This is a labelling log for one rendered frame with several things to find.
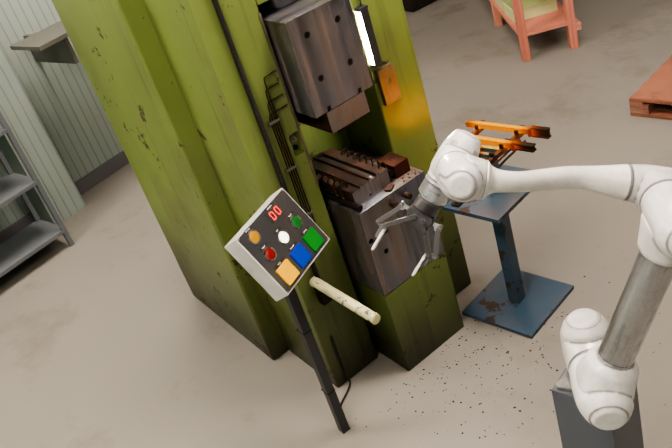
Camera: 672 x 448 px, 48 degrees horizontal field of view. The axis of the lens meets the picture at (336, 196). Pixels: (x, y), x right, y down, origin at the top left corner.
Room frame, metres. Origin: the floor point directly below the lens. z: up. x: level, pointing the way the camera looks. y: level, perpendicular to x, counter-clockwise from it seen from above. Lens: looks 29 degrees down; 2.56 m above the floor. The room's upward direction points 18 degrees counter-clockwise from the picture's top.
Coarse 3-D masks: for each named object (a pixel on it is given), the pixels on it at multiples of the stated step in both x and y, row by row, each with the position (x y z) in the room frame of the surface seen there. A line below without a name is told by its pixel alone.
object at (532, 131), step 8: (472, 120) 3.13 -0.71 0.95; (480, 128) 3.08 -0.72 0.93; (488, 128) 3.04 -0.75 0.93; (496, 128) 3.01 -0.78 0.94; (504, 128) 2.97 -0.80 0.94; (512, 128) 2.94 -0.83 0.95; (520, 128) 2.92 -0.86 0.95; (528, 128) 2.89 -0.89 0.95; (536, 128) 2.85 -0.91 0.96; (544, 128) 2.83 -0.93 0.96; (528, 136) 2.87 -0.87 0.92; (536, 136) 2.85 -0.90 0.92; (544, 136) 2.83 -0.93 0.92
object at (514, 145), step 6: (480, 138) 2.94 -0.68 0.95; (486, 138) 2.93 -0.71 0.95; (492, 138) 2.91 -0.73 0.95; (486, 144) 2.91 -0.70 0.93; (492, 144) 2.89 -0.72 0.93; (498, 144) 2.86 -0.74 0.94; (504, 144) 2.84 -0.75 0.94; (510, 144) 2.80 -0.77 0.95; (516, 144) 2.79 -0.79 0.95; (522, 144) 2.77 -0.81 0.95; (528, 144) 2.76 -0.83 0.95; (534, 144) 2.74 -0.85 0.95; (522, 150) 2.77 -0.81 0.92; (528, 150) 2.75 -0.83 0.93; (534, 150) 2.73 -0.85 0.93
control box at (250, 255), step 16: (272, 208) 2.51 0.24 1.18; (288, 208) 2.55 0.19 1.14; (256, 224) 2.43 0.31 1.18; (272, 224) 2.46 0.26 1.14; (288, 224) 2.49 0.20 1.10; (304, 224) 2.53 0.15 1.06; (240, 240) 2.35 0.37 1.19; (272, 240) 2.41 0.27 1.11; (288, 240) 2.44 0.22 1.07; (240, 256) 2.35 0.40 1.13; (256, 256) 2.33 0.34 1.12; (288, 256) 2.39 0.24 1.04; (256, 272) 2.32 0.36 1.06; (272, 272) 2.30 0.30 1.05; (304, 272) 2.36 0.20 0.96; (272, 288) 2.30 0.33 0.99; (288, 288) 2.28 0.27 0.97
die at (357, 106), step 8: (360, 96) 2.86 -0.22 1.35; (344, 104) 2.82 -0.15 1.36; (352, 104) 2.84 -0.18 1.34; (360, 104) 2.86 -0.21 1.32; (296, 112) 2.99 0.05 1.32; (328, 112) 2.78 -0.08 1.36; (336, 112) 2.80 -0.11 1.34; (344, 112) 2.82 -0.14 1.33; (352, 112) 2.83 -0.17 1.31; (360, 112) 2.85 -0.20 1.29; (304, 120) 2.95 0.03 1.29; (312, 120) 2.89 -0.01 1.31; (320, 120) 2.84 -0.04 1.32; (328, 120) 2.78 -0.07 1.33; (336, 120) 2.80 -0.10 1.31; (344, 120) 2.81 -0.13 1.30; (352, 120) 2.83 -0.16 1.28; (320, 128) 2.85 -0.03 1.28; (328, 128) 2.80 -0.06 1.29; (336, 128) 2.79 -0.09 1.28
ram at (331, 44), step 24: (312, 0) 2.93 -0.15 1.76; (336, 0) 2.87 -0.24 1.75; (288, 24) 2.76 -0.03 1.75; (312, 24) 2.81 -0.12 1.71; (336, 24) 2.86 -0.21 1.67; (288, 48) 2.79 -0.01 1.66; (312, 48) 2.79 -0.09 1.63; (336, 48) 2.84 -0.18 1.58; (360, 48) 2.89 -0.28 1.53; (288, 72) 2.84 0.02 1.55; (312, 72) 2.78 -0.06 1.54; (336, 72) 2.83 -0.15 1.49; (360, 72) 2.88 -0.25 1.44; (312, 96) 2.76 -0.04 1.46; (336, 96) 2.81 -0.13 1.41
